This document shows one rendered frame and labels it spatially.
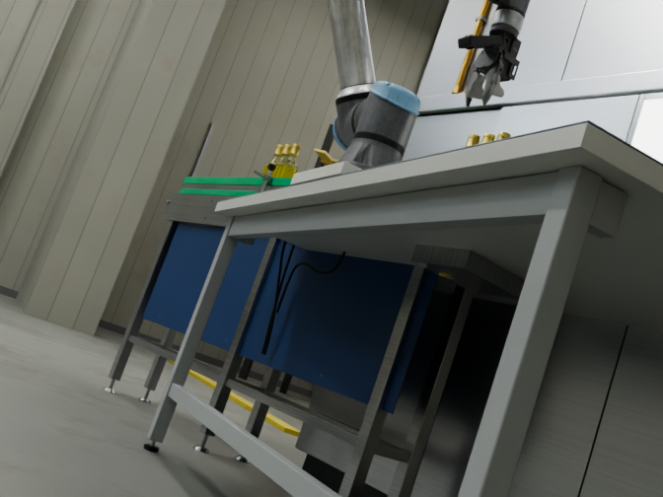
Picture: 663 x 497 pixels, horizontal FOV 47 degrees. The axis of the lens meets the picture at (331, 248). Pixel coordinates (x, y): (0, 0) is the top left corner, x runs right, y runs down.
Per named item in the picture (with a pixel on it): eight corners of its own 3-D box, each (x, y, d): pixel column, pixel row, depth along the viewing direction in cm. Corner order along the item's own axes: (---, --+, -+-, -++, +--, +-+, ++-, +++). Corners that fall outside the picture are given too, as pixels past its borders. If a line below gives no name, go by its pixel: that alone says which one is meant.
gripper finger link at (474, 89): (479, 114, 197) (496, 82, 196) (464, 104, 193) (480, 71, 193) (472, 112, 199) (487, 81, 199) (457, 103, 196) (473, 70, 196)
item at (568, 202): (395, 767, 83) (580, 164, 94) (141, 446, 221) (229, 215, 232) (462, 776, 87) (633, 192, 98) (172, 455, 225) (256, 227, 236)
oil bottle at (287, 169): (282, 214, 297) (306, 148, 301) (270, 209, 293) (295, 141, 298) (274, 214, 301) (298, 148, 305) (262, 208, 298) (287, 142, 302)
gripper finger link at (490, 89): (505, 109, 190) (510, 78, 193) (490, 99, 187) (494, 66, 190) (495, 113, 192) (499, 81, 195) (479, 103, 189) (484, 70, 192)
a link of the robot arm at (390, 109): (366, 127, 160) (387, 69, 162) (342, 137, 173) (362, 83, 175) (414, 150, 164) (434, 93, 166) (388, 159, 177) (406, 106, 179)
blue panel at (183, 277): (438, 429, 201) (487, 276, 208) (392, 413, 191) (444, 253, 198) (178, 329, 329) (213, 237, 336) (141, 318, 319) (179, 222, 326)
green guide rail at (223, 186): (477, 209, 196) (485, 179, 197) (474, 207, 195) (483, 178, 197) (180, 194, 337) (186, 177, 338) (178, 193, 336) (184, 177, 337)
